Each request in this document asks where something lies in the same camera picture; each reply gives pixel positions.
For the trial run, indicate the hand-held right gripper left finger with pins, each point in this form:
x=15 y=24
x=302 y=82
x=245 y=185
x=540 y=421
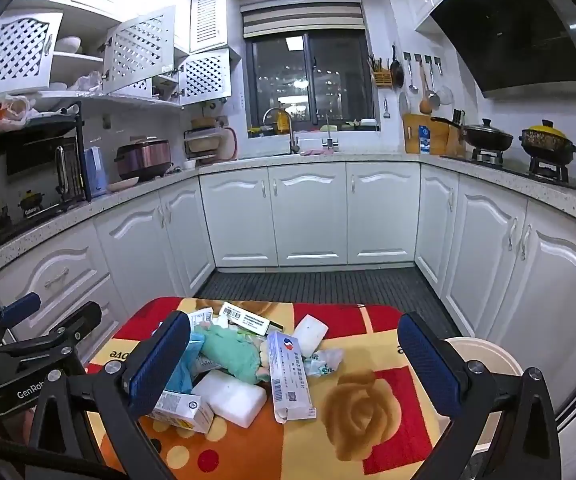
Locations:
x=160 y=365

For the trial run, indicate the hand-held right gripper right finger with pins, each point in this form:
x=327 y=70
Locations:
x=428 y=365

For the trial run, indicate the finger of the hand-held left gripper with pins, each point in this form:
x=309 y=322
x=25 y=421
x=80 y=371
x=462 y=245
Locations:
x=18 y=308
x=79 y=317

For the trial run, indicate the blue plastic bag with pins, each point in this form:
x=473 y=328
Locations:
x=183 y=375

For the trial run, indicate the small white orange box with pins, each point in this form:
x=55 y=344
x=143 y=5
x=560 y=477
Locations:
x=183 y=407

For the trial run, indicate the white plastic bucket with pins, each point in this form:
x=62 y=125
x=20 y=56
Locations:
x=488 y=355

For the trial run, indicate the white printed paper packet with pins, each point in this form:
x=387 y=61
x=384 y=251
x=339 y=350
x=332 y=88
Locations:
x=202 y=317

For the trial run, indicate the green cloth glove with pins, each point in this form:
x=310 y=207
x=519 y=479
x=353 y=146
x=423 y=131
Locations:
x=228 y=355

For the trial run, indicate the white foam block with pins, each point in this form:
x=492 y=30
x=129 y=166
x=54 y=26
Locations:
x=310 y=332
x=233 y=397

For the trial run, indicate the white and green paper box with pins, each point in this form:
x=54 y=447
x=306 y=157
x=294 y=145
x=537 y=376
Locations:
x=248 y=319

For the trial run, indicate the white green wrapper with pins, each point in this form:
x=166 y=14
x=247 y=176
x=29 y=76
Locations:
x=324 y=362

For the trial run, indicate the long white paper box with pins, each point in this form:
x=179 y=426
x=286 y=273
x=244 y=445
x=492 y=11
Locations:
x=288 y=380

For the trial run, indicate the rose printed blanket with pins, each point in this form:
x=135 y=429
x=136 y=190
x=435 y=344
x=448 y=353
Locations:
x=368 y=410

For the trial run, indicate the black toaster oven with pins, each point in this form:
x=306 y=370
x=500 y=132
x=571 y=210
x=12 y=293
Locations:
x=18 y=185

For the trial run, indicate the dark ribbed floor mat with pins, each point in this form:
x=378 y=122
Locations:
x=318 y=285

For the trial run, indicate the pink plate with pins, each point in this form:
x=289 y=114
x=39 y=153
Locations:
x=123 y=186

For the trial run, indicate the blue electric kettle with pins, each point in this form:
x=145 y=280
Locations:
x=95 y=175

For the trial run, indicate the copper rice cooker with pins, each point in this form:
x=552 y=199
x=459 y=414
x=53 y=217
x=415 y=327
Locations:
x=143 y=160

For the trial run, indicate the small white cup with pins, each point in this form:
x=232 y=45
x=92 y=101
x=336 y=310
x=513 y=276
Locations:
x=190 y=165

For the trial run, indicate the white lower kitchen cabinets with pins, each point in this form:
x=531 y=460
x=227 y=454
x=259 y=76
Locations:
x=308 y=210

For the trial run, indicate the orange and white plastic bag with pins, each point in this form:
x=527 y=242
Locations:
x=3 y=112

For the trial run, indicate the black storage rack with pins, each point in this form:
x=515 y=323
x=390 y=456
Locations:
x=203 y=145

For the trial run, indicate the black gas stove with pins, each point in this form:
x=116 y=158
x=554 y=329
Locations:
x=513 y=166

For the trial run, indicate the wooden knife block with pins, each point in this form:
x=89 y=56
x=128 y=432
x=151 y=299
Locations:
x=458 y=145

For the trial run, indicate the white round board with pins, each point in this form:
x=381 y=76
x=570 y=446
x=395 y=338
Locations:
x=229 y=144

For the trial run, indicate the brown basket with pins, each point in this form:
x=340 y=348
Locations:
x=204 y=123

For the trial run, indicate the wooden cutting board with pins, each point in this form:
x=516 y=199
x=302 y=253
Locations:
x=418 y=132

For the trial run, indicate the clear plastic bag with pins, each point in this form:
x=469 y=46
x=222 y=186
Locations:
x=87 y=83

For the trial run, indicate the black wok with lid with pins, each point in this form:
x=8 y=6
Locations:
x=488 y=137

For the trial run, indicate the pink cloth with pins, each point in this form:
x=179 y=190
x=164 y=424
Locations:
x=315 y=151

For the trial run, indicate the small steel faucet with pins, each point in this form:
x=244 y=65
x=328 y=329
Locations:
x=329 y=142

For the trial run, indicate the white box on windowsill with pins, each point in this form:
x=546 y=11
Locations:
x=368 y=123

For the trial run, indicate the yellow lidded casserole pot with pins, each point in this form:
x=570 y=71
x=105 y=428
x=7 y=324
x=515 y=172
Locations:
x=548 y=142

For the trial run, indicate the hanging peeler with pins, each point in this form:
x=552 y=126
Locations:
x=386 y=112

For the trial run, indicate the green item on windowsill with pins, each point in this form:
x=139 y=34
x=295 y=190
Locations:
x=336 y=123

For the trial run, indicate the wooden spatula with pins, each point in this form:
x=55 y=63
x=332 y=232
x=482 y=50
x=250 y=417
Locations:
x=425 y=105

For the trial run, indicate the white round hanging utensil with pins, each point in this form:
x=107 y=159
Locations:
x=404 y=103

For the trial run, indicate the tall steel faucet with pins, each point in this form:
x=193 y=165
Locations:
x=293 y=137

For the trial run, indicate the steel skimmer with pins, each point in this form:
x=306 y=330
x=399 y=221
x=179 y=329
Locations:
x=433 y=97

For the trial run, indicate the mesh strainer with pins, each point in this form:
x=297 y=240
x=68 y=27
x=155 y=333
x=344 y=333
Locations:
x=446 y=97

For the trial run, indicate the white bowl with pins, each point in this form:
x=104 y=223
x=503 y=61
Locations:
x=69 y=45

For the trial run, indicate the small yellow oil bottle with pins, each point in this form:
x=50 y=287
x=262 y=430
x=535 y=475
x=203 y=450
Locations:
x=282 y=122

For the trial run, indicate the small open lattice cabinet door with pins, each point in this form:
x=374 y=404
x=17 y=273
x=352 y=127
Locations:
x=205 y=77

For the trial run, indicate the large open lattice cabinet door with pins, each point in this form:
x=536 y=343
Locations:
x=138 y=50

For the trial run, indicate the steel ladle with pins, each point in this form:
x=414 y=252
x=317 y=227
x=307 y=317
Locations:
x=413 y=87

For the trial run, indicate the wooden chopstick holder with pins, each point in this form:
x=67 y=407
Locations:
x=381 y=77

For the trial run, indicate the small black hanging pan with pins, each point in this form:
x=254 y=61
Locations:
x=396 y=72

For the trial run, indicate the dark framed window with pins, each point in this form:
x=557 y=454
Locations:
x=278 y=75

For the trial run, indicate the white louvre cabinet door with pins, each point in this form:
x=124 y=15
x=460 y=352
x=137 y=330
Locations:
x=209 y=20

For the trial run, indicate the black range hood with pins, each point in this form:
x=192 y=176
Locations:
x=508 y=35

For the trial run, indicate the striped roller blind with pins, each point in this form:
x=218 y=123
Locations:
x=303 y=20

